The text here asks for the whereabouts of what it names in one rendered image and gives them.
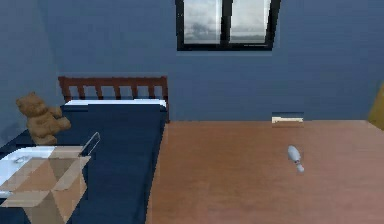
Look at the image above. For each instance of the open cardboard box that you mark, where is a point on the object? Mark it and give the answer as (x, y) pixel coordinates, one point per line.
(46, 186)

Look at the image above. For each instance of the black framed window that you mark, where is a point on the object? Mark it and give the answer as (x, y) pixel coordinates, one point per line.
(227, 23)

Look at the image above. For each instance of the blue bed with wooden headboard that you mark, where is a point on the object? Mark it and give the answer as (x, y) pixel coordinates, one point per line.
(123, 156)

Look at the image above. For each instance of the brown teddy bear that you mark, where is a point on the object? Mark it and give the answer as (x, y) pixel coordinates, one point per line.
(41, 120)

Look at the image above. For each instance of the yellow furniture edge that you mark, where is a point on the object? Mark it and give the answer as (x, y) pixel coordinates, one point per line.
(378, 110)

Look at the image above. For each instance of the white pillow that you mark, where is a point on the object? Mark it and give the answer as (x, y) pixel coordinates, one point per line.
(115, 102)

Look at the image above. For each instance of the grey white bottle shape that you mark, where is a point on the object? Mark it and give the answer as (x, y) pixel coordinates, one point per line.
(294, 156)

